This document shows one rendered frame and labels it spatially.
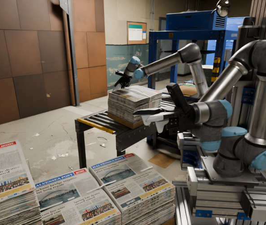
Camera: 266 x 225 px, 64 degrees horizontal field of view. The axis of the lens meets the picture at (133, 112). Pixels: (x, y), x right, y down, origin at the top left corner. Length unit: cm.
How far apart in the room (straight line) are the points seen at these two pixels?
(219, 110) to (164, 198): 47
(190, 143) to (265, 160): 70
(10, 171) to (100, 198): 38
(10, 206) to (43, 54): 409
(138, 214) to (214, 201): 47
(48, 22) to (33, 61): 81
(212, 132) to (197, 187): 45
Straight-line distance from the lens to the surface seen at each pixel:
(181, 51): 152
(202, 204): 129
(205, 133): 84
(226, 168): 119
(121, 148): 158
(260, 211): 122
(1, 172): 82
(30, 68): 455
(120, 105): 166
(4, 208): 72
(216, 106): 80
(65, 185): 108
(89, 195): 101
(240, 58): 102
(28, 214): 75
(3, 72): 438
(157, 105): 184
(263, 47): 98
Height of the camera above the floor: 147
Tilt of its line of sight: 19 degrees down
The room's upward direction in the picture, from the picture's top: straight up
